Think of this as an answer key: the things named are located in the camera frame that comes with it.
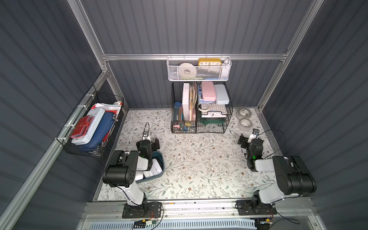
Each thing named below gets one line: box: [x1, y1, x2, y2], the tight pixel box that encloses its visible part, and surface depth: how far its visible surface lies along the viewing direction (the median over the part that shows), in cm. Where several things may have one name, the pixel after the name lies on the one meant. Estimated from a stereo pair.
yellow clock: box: [198, 57, 222, 67], surface depth 90 cm
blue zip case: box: [77, 111, 115, 152], surface depth 68 cm
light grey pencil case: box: [214, 83, 230, 105], surface depth 98 cm
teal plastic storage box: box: [135, 150, 165, 183], surface depth 85 cm
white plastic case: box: [71, 107, 106, 146], surface depth 66 cm
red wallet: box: [70, 115, 95, 139], surface depth 64 cm
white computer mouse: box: [143, 158, 163, 179], surface depth 85 cm
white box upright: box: [182, 82, 191, 122], surface depth 96 cm
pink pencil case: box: [201, 81, 217, 102], surface depth 98 cm
